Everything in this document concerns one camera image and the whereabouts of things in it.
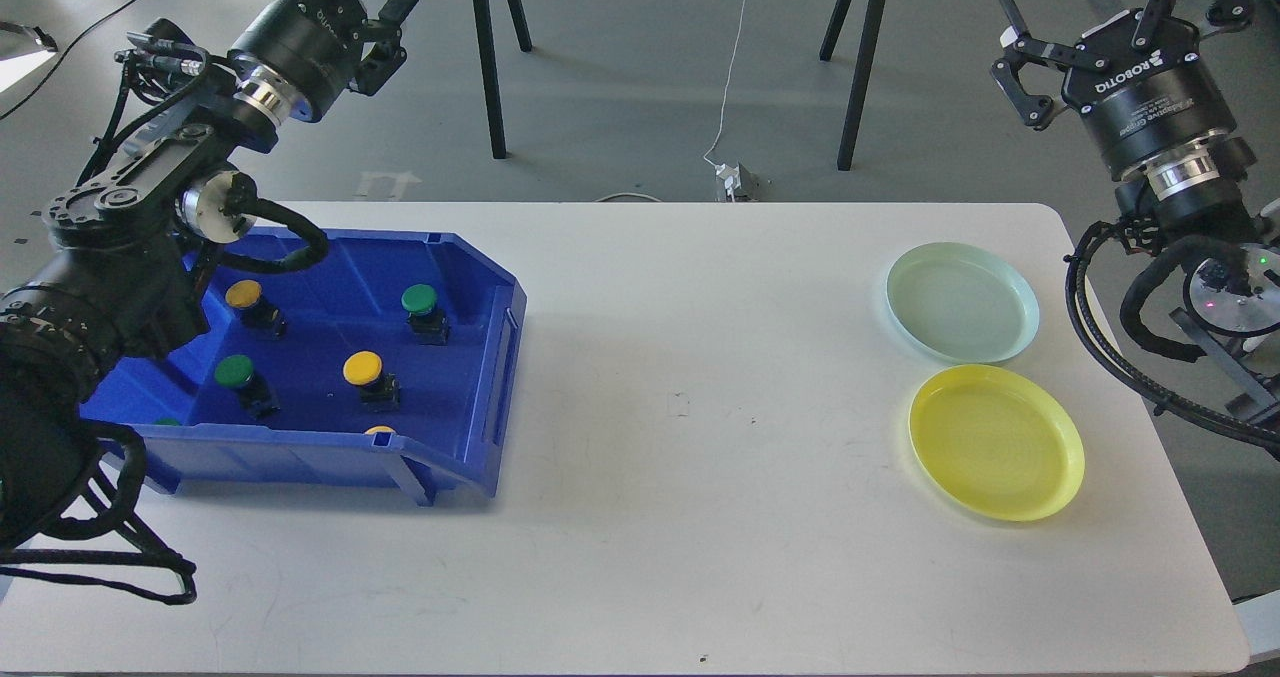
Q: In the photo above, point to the black Robotiq right gripper body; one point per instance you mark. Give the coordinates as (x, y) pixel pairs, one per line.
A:
(1149, 99)

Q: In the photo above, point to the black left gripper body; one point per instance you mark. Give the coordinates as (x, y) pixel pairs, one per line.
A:
(313, 45)

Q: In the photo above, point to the white power adapter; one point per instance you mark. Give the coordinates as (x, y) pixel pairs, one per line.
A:
(736, 184)

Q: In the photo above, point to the blue plastic bin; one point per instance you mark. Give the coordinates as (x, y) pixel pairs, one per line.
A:
(454, 398)

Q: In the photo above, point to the green push button front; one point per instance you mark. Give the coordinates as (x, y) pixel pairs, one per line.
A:
(254, 394)

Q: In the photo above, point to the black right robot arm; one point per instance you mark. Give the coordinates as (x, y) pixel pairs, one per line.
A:
(1210, 287)

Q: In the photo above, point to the black tripod leg left rear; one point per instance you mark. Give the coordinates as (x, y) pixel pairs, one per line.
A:
(520, 25)

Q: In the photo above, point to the black tripod leg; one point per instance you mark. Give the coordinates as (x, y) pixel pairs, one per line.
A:
(864, 62)
(836, 22)
(489, 78)
(520, 25)

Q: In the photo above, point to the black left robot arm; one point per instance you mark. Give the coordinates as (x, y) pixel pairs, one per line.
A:
(158, 207)

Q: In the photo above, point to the black tripod leg right rear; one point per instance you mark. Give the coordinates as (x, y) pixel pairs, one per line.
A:
(836, 22)

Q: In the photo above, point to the yellow plastic plate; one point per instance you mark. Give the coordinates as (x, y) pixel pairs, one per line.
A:
(996, 443)

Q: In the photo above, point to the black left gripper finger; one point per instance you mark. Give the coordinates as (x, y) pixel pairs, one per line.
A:
(376, 68)
(390, 18)

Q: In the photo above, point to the light green plastic plate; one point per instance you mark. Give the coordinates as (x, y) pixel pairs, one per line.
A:
(961, 304)

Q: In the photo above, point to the green push button rear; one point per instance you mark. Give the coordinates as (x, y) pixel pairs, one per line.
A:
(425, 315)

